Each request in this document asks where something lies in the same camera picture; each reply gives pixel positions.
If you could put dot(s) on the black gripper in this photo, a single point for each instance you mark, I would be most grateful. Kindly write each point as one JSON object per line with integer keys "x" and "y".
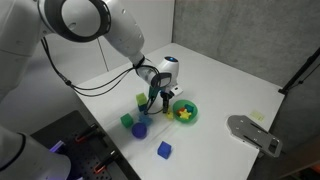
{"x": 162, "y": 83}

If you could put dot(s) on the yellow toy figure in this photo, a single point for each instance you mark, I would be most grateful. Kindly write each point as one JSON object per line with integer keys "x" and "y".
{"x": 170, "y": 115}

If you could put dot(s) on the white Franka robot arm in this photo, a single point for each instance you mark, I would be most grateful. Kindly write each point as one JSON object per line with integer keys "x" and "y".
{"x": 123, "y": 30}

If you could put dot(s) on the green plastic bowl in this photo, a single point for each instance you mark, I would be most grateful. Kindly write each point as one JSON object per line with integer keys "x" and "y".
{"x": 194, "y": 116}

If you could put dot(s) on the red toy piece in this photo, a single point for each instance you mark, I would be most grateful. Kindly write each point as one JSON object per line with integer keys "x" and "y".
{"x": 181, "y": 109}

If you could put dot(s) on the yellow star toy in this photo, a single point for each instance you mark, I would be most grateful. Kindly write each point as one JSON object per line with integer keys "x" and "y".
{"x": 184, "y": 114}

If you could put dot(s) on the teal toy piece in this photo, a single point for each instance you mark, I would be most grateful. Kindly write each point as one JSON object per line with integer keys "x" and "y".
{"x": 189, "y": 108}

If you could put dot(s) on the dark teal cube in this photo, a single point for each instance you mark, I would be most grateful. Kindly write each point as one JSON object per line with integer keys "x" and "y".
{"x": 142, "y": 107}

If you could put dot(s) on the lime green cube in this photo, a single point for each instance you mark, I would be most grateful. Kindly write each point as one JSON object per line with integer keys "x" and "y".
{"x": 141, "y": 98}

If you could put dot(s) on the light blue star toy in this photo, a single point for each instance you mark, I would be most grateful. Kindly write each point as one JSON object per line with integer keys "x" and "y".
{"x": 144, "y": 119}

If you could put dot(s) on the purple ball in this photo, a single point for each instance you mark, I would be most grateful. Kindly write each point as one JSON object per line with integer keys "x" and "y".
{"x": 139, "y": 130}

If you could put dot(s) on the blue cube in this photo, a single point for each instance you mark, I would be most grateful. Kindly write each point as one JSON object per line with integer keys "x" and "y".
{"x": 164, "y": 150}

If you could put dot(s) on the pale yellow tape patch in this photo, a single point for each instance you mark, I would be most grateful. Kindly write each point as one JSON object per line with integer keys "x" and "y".
{"x": 257, "y": 115}

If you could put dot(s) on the grey metal mounting plate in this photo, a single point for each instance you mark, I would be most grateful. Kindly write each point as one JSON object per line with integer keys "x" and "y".
{"x": 253, "y": 133}

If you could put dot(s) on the black perforated base board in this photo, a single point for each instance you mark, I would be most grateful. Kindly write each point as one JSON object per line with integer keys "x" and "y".
{"x": 80, "y": 155}

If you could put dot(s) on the black tripod pole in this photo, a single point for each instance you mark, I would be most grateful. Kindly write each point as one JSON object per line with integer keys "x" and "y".
{"x": 300, "y": 71}

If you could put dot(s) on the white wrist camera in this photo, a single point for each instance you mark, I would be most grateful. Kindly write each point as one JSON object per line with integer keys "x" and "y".
{"x": 176, "y": 90}

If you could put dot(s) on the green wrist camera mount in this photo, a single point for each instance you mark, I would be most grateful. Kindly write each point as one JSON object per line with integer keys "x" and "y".
{"x": 153, "y": 91}

